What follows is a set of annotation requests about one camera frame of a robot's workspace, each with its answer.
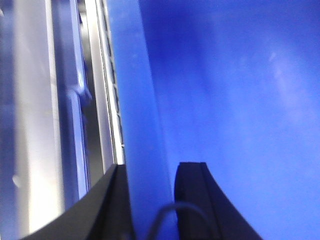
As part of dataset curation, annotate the thin grey cable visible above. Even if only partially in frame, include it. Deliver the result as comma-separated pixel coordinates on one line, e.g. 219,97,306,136
146,201,213,240

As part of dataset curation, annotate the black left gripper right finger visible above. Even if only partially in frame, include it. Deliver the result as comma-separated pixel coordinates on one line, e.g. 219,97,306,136
174,162,261,240

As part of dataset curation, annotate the stainless steel shelf rail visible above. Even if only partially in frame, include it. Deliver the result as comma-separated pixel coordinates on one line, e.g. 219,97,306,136
0,0,125,240

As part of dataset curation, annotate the light blue plastic bin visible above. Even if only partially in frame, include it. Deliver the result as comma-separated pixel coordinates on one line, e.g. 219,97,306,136
106,0,320,240

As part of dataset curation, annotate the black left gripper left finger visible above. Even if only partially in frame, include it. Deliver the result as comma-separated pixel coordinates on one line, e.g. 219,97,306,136
26,164,136,240

